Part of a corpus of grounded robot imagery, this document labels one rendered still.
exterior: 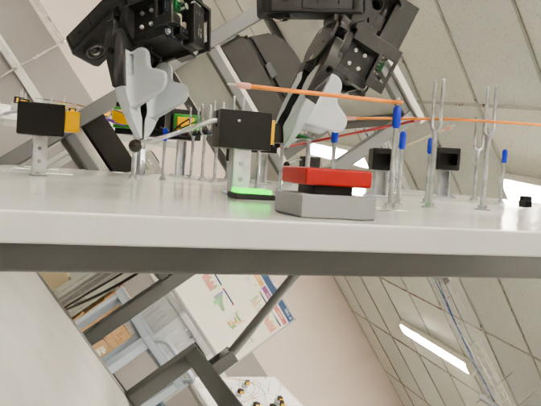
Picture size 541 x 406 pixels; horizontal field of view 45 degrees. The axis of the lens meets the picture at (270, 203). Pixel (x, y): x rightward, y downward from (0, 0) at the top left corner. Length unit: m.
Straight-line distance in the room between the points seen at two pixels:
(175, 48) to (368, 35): 0.21
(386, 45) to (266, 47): 1.07
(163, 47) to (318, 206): 0.34
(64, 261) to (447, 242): 0.28
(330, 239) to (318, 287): 9.15
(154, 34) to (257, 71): 1.09
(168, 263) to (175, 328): 4.11
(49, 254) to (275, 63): 1.34
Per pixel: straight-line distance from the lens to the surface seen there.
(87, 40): 0.78
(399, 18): 0.78
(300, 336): 9.70
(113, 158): 1.67
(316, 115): 0.71
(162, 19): 0.69
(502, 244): 0.49
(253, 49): 1.79
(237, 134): 0.70
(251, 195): 0.64
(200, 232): 0.39
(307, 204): 0.44
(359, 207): 0.46
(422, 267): 0.62
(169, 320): 4.65
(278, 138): 0.71
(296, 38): 2.25
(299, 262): 0.56
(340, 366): 10.21
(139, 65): 0.70
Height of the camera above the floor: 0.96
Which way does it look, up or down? 13 degrees up
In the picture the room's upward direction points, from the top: 56 degrees clockwise
